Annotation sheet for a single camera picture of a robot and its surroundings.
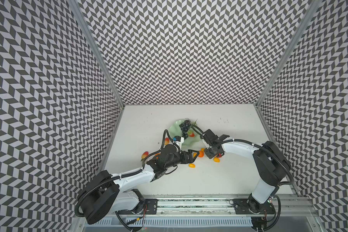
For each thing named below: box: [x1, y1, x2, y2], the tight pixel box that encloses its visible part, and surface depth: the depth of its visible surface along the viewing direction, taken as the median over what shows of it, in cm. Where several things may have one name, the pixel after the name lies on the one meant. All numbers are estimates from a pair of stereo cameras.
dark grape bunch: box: [179, 119, 191, 140], surface depth 98 cm
